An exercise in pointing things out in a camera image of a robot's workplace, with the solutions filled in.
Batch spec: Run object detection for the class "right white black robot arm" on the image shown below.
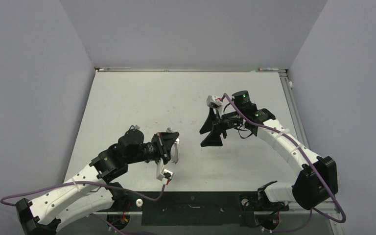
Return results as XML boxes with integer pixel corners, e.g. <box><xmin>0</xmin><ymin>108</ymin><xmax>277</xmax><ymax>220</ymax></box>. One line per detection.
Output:
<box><xmin>199</xmin><ymin>91</ymin><xmax>338</xmax><ymax>210</ymax></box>

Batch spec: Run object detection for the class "front aluminium frame rail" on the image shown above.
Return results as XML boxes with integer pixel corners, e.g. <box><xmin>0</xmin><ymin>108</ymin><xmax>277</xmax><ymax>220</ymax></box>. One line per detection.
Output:
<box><xmin>48</xmin><ymin>191</ymin><xmax>340</xmax><ymax>215</ymax></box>

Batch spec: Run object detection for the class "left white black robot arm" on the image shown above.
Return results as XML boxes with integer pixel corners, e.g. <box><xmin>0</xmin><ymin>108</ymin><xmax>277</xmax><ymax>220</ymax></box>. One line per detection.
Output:
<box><xmin>15</xmin><ymin>126</ymin><xmax>179</xmax><ymax>235</ymax></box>

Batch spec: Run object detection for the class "black tagged silver key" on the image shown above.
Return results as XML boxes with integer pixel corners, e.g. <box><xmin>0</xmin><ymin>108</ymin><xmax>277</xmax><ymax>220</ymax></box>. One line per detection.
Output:
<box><xmin>129</xmin><ymin>125</ymin><xmax>140</xmax><ymax>130</ymax></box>

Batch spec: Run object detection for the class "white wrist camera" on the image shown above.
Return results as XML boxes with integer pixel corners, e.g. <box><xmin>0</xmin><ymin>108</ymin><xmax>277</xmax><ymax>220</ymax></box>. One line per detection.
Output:
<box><xmin>156</xmin><ymin>159</ymin><xmax>173</xmax><ymax>186</ymax></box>
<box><xmin>206</xmin><ymin>95</ymin><xmax>222</xmax><ymax>109</ymax></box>

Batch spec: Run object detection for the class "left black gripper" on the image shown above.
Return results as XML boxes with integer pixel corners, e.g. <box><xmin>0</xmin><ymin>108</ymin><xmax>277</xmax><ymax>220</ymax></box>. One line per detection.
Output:
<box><xmin>126</xmin><ymin>132</ymin><xmax>179</xmax><ymax>166</ymax></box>

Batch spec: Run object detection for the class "back aluminium rail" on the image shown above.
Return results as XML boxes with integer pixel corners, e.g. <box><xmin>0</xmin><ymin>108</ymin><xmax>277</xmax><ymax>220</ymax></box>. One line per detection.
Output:
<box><xmin>94</xmin><ymin>67</ymin><xmax>287</xmax><ymax>73</ymax></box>

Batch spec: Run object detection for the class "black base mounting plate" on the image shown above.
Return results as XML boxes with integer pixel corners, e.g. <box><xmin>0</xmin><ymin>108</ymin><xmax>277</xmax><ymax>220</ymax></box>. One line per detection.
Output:
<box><xmin>106</xmin><ymin>191</ymin><xmax>289</xmax><ymax>229</ymax></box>

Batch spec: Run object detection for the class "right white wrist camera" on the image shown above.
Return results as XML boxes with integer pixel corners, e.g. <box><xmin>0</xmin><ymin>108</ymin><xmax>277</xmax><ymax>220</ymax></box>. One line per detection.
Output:
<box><xmin>206</xmin><ymin>95</ymin><xmax>222</xmax><ymax>109</ymax></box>

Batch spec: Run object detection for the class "red white marker pen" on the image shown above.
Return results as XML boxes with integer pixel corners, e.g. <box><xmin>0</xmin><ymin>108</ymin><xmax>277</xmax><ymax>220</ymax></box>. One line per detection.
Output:
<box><xmin>258</xmin><ymin>68</ymin><xmax>280</xmax><ymax>71</ymax></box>

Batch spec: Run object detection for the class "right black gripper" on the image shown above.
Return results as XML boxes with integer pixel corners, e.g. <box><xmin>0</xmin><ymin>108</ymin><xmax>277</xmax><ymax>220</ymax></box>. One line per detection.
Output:
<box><xmin>199</xmin><ymin>107</ymin><xmax>244</xmax><ymax>146</ymax></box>

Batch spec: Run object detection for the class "large silver metal keyring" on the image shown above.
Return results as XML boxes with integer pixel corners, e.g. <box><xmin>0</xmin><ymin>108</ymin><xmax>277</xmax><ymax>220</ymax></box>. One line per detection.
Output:
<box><xmin>163</xmin><ymin>127</ymin><xmax>180</xmax><ymax>165</ymax></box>

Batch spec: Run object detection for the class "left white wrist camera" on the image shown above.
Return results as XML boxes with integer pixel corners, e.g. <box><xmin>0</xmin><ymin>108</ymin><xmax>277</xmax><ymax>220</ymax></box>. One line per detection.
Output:
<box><xmin>156</xmin><ymin>159</ymin><xmax>173</xmax><ymax>186</ymax></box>

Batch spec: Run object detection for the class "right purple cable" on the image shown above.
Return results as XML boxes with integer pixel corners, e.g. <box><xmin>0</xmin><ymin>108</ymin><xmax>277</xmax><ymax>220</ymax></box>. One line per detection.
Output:
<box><xmin>222</xmin><ymin>93</ymin><xmax>347</xmax><ymax>234</ymax></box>

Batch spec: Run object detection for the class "right aluminium side rail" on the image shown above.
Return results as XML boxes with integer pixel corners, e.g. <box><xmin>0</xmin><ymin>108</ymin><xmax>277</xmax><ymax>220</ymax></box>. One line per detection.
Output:
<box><xmin>279</xmin><ymin>70</ymin><xmax>310</xmax><ymax>148</ymax></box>

